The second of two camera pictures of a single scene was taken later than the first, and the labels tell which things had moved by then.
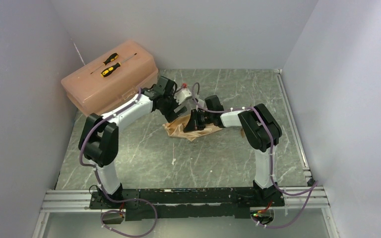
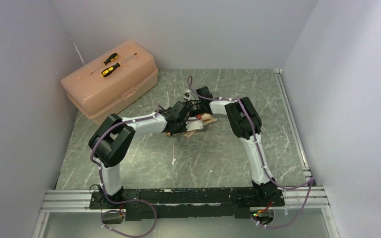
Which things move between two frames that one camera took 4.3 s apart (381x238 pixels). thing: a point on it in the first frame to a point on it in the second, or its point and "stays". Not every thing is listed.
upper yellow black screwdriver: x=112 y=58 stays
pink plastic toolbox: x=111 y=80 stays
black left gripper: x=170 y=115 to x=184 y=128
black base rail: x=145 y=204 stays
